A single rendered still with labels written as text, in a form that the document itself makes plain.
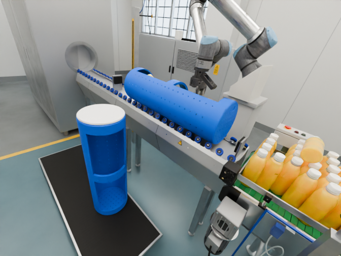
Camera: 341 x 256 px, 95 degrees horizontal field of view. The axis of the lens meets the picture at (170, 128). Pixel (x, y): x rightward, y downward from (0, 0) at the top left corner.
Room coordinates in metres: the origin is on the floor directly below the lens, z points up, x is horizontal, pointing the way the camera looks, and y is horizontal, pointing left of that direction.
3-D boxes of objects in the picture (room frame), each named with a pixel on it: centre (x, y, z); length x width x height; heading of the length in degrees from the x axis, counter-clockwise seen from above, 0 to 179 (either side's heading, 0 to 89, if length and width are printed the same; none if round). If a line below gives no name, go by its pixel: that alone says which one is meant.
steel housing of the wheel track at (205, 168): (1.43, 0.40, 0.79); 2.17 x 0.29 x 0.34; 51
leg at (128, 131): (1.37, 0.44, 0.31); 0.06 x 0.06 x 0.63; 51
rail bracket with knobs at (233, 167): (0.59, -0.33, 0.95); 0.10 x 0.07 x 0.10; 141
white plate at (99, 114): (0.86, 0.44, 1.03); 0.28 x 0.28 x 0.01
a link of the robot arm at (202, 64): (1.00, -0.14, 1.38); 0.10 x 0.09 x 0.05; 141
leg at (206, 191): (0.76, -0.33, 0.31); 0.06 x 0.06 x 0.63; 51
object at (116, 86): (1.61, 0.62, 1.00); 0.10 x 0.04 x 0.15; 141
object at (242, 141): (0.77, -0.42, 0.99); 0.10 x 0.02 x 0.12; 141
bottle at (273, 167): (0.58, -0.51, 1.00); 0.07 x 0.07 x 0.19
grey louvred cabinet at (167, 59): (3.28, -0.02, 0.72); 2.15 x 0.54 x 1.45; 49
